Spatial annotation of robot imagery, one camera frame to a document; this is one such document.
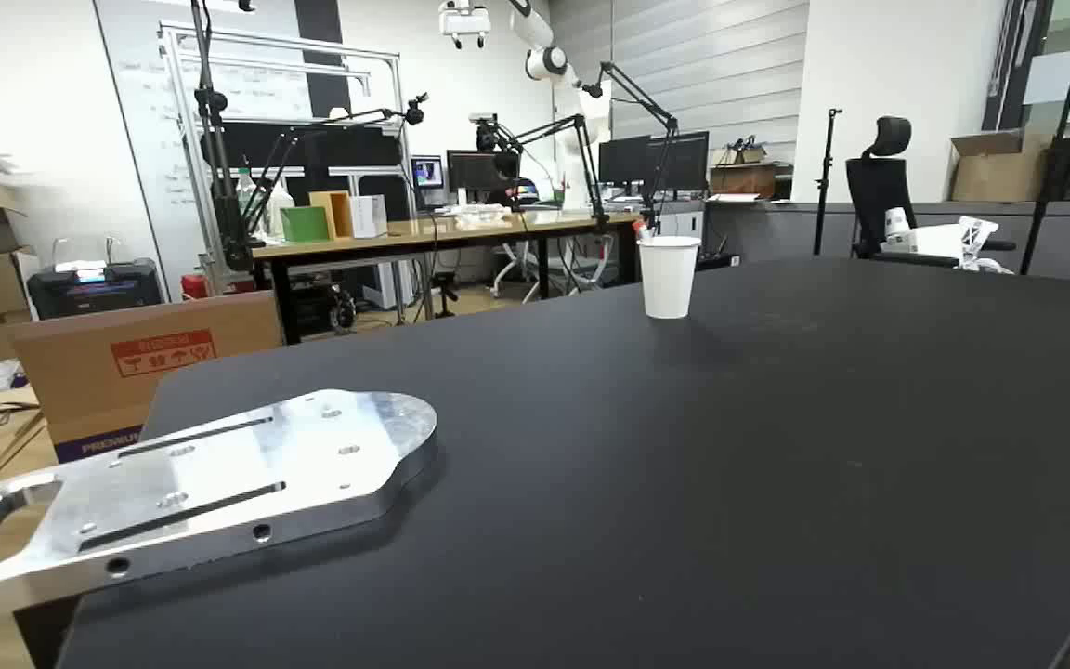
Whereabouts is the white paper cup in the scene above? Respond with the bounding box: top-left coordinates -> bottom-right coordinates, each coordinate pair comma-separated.
637,234 -> 701,324

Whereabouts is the long wooden desk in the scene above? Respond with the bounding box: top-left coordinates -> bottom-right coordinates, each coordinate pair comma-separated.
250,208 -> 643,348

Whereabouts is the small black monitor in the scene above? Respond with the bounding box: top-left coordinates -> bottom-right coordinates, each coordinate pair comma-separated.
442,145 -> 516,205

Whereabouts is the small white box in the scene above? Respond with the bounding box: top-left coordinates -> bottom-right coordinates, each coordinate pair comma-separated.
344,192 -> 389,240

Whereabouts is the wide black monitor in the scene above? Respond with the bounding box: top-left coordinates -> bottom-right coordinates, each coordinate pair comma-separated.
596,127 -> 713,202

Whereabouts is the orange box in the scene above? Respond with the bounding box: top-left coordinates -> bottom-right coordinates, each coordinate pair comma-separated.
310,184 -> 357,245

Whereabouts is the green box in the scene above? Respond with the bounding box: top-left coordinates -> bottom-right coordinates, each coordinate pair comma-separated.
280,202 -> 334,245

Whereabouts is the short black pole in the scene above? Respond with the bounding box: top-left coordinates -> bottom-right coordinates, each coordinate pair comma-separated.
809,105 -> 848,260

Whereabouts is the black tripod stand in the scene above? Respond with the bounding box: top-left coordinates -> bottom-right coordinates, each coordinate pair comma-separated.
185,0 -> 267,280

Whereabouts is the black office chair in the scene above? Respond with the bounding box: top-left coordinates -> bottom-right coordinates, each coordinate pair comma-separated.
845,111 -> 936,264

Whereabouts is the whiteboard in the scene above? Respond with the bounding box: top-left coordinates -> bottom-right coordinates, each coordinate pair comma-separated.
92,0 -> 414,292

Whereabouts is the crumpled white bag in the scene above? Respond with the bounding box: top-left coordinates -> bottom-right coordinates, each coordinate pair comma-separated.
882,205 -> 1006,271

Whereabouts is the cardboard box with red label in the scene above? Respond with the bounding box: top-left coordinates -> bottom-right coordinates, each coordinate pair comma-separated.
12,288 -> 286,464

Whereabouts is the black printer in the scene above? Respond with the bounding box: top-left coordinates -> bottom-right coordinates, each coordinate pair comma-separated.
25,256 -> 166,319

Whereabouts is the open cardboard box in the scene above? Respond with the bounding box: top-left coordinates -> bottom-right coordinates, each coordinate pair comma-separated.
944,127 -> 1054,208

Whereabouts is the thin black leaning stand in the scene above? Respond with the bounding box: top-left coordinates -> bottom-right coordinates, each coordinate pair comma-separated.
1014,0 -> 1070,280

